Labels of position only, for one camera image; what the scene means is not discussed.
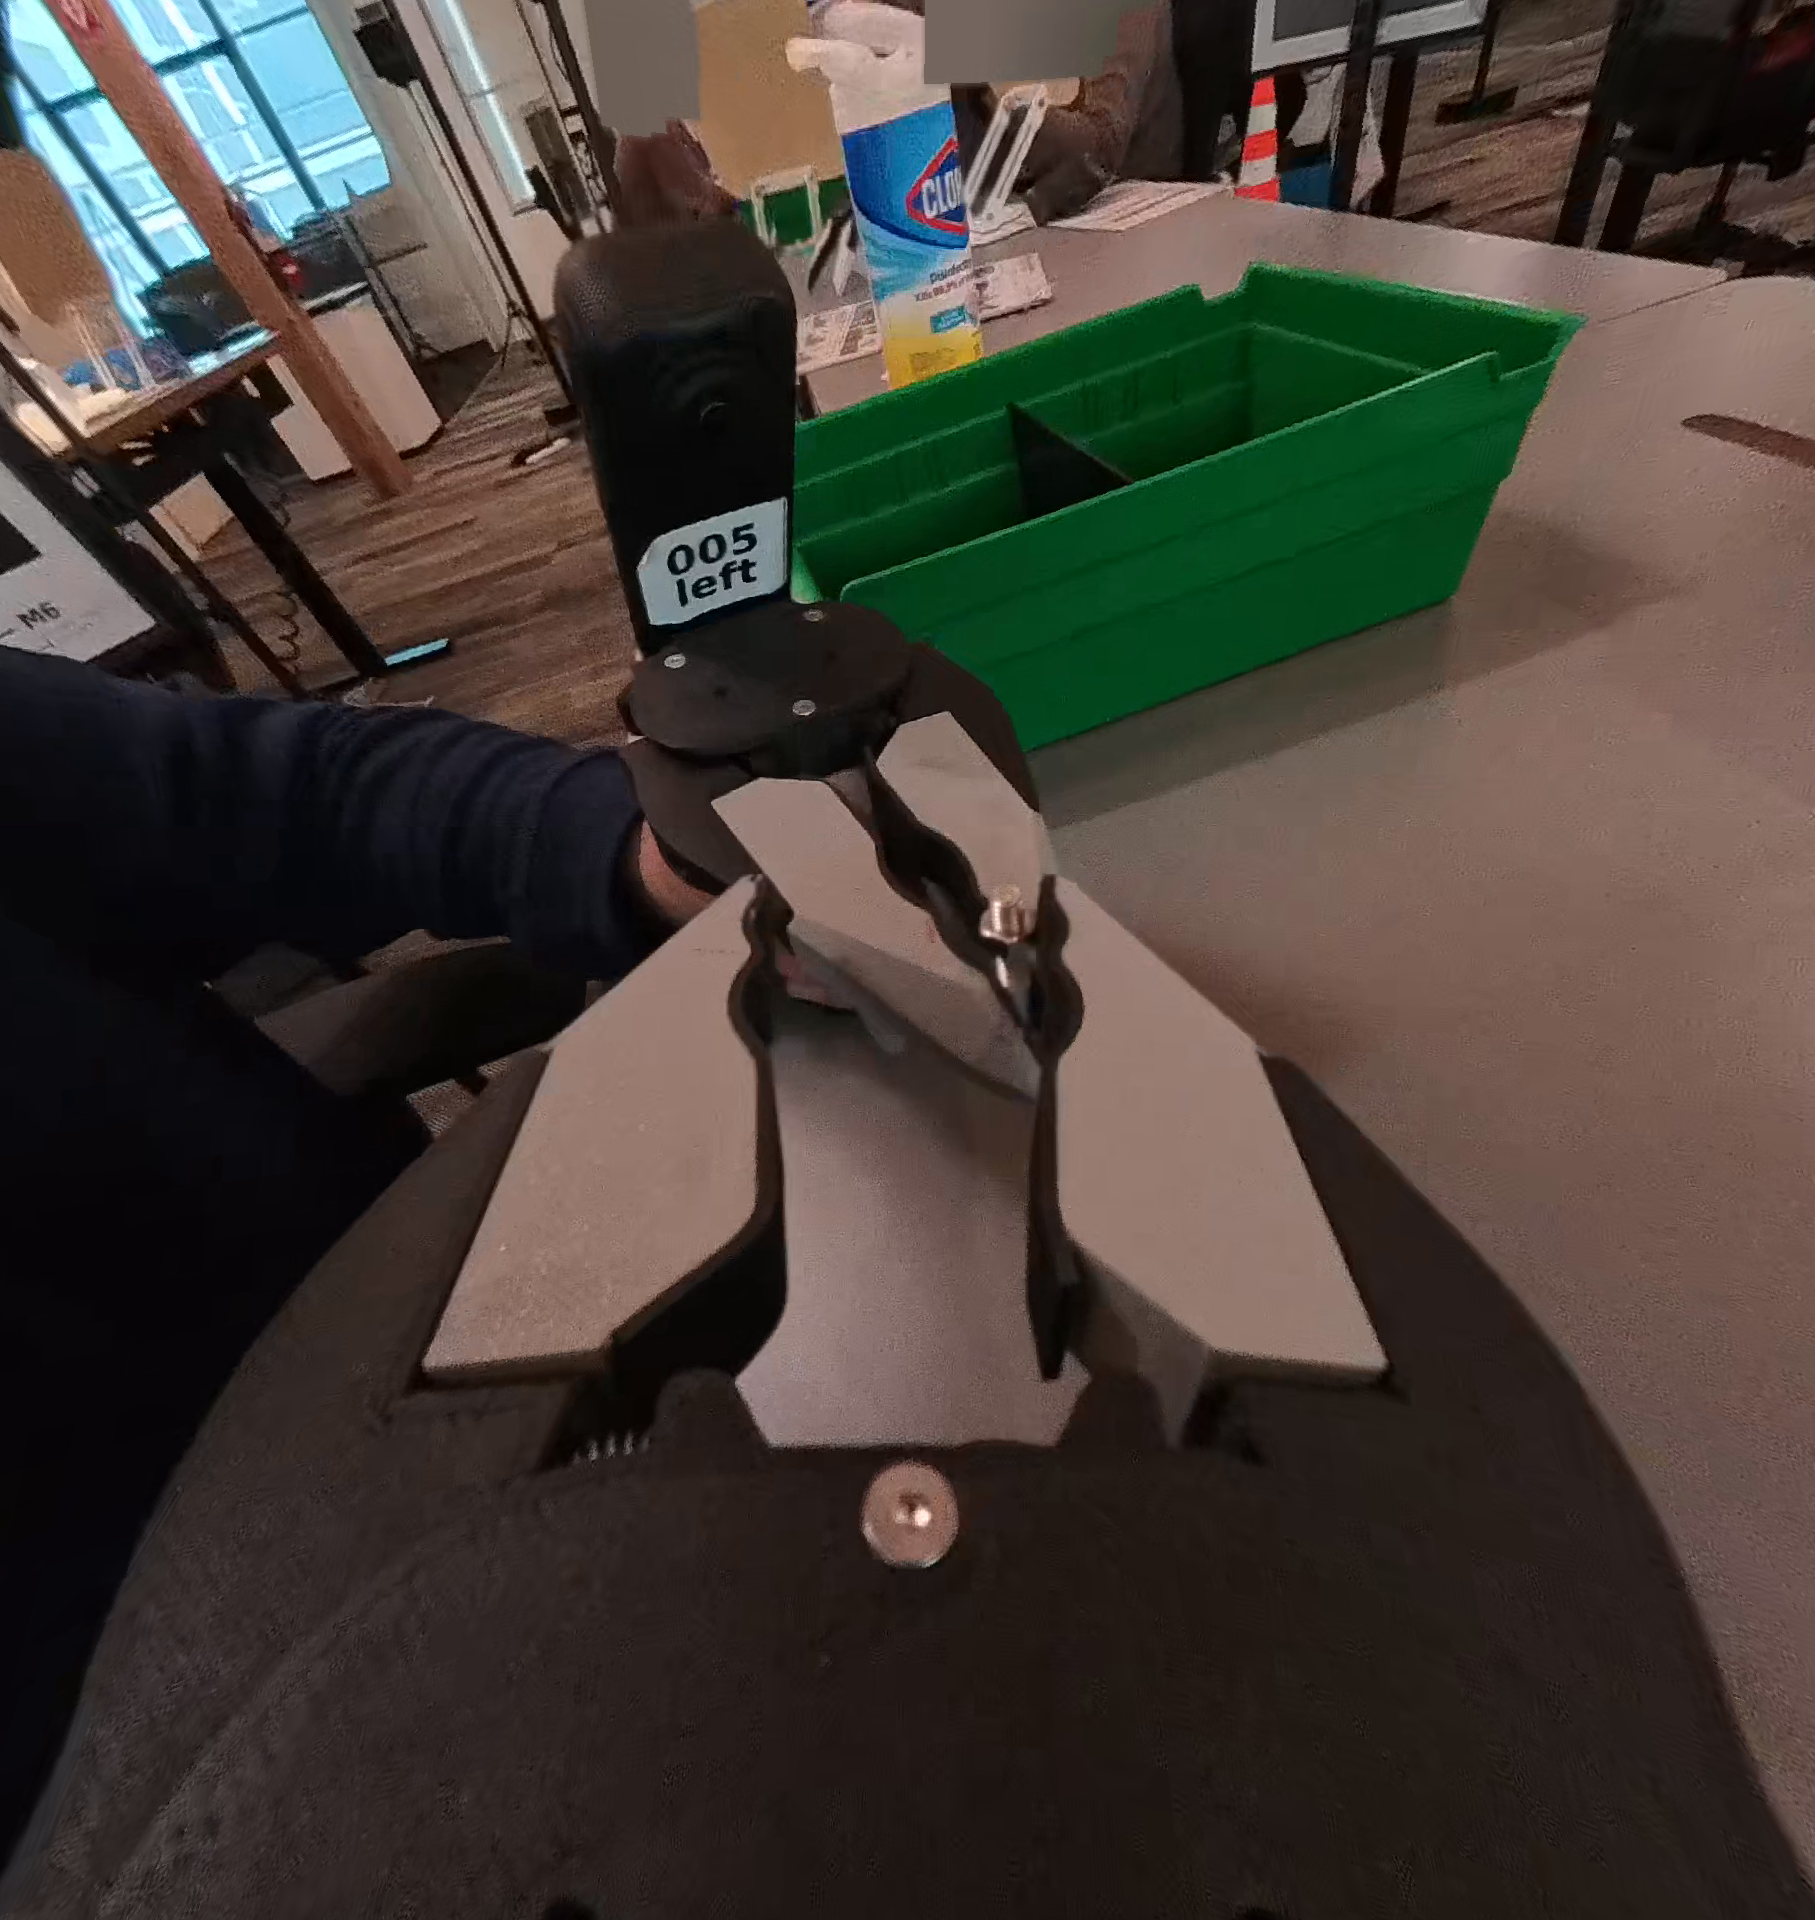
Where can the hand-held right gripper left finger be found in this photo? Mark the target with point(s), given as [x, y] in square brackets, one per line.
[607, 1185]

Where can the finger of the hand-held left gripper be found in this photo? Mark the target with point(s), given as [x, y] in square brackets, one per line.
[975, 796]
[810, 856]

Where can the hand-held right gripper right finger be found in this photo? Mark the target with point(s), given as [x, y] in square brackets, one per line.
[1207, 1185]

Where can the silver bolt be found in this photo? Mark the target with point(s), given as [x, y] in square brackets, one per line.
[1004, 911]

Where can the green plastic bin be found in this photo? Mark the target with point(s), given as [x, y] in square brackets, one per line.
[1222, 601]

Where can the person's left hand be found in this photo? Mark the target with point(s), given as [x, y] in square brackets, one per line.
[673, 886]

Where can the disinfecting wipes canister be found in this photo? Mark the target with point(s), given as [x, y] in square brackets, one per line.
[914, 224]

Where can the white cabinet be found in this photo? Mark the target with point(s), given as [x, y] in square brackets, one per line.
[367, 390]

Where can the printed leaflets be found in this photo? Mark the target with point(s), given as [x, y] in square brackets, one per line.
[1012, 285]

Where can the black bin divider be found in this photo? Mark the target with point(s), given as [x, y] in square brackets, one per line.
[1064, 464]

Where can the black tripod stand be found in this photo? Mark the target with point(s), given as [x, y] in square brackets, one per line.
[386, 45]

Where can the slanted wooden beam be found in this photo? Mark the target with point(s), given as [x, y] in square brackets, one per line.
[248, 271]

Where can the white paper sheet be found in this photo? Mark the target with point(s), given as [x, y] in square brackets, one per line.
[1131, 206]

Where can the wooden desk with black legs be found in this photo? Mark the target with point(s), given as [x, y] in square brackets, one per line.
[172, 397]

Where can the orange traffic cone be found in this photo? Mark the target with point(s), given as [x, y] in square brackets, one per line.
[1260, 143]

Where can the white marker sign board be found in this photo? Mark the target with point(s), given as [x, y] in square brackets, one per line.
[39, 578]

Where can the whiteboard on stand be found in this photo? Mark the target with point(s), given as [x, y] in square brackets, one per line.
[1357, 28]

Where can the white frame stand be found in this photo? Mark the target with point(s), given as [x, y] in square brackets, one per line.
[786, 204]
[1004, 143]

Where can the black metal frame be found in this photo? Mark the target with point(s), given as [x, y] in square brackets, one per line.
[1613, 150]

